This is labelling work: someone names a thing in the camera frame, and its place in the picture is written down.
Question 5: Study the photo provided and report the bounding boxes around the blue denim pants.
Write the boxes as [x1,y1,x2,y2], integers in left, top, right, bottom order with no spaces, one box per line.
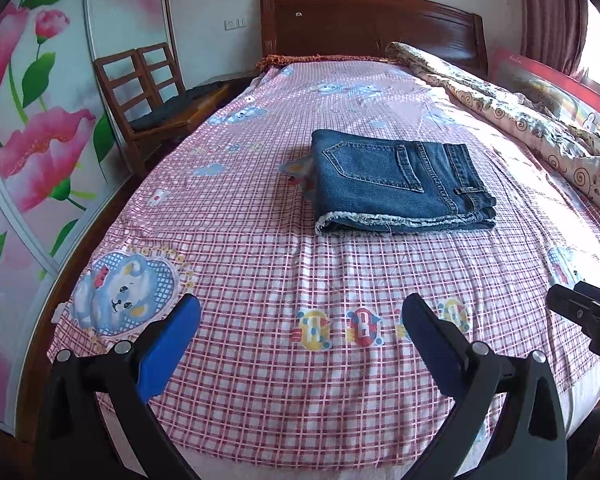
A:
[311,129,497,236]

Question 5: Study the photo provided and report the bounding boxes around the pink checked cartoon bed sheet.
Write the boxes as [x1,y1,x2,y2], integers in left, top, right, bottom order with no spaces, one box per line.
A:
[47,57,600,472]

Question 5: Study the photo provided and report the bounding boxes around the orange fringed cloth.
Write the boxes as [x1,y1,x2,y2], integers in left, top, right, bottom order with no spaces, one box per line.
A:
[254,53,383,72]

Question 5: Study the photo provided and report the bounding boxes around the dark chair cushion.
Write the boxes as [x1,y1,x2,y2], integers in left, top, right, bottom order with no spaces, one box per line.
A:
[129,82,227,132]

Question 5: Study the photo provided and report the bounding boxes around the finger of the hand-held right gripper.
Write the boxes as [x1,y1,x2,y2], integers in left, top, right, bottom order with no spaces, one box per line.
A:
[546,284,595,322]

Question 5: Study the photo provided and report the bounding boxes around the wooden chair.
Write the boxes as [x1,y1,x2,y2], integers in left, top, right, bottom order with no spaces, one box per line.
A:
[93,42,232,177]

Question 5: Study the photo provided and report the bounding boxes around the floral sliding wardrobe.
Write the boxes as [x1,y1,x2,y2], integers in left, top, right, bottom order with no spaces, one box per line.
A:
[0,0,177,423]

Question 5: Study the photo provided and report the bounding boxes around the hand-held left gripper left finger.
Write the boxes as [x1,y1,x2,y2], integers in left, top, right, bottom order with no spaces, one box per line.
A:
[32,293,202,480]

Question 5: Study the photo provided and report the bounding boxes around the wooden bed frame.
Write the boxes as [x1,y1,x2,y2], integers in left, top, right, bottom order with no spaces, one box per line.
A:
[15,0,489,433]

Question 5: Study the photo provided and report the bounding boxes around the pink curtain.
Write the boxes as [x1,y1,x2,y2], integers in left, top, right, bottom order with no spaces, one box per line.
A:
[517,0,589,79]

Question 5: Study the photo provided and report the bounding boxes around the person's leg in dark trousers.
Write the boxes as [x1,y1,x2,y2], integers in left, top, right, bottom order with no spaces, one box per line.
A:
[562,404,600,480]

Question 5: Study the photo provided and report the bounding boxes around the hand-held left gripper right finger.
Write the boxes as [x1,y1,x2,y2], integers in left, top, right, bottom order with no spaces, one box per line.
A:
[400,293,568,480]

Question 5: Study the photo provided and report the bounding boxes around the floral swirl quilt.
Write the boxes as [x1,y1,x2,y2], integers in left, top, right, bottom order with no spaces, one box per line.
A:
[384,41,600,232]

